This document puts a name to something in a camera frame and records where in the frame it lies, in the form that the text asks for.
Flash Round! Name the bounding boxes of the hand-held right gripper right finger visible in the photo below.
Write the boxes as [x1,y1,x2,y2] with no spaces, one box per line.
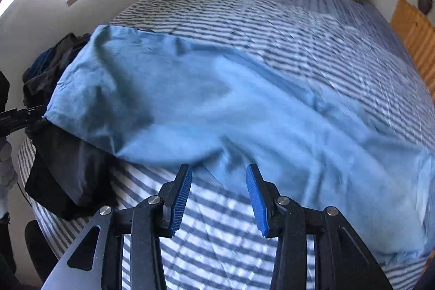
[246,164,395,290]

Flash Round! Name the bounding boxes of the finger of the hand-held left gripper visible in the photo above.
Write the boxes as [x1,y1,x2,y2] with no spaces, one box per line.
[0,107,46,138]

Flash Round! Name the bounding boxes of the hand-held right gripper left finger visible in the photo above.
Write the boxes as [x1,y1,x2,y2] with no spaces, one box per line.
[41,164,193,290]

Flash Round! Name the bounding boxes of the light blue jeans pants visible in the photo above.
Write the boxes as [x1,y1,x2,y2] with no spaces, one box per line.
[44,24,435,258]

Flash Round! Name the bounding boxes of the black pants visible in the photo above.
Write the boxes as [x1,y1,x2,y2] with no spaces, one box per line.
[24,120,118,221]

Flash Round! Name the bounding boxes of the person's left hand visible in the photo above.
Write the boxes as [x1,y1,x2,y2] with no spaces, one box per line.
[0,138,18,214]

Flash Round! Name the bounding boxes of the blue striped bed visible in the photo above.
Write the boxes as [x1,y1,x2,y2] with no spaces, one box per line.
[17,0,435,290]

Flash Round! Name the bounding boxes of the wooden slatted rail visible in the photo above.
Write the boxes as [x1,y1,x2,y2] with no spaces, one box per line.
[389,0,435,93]

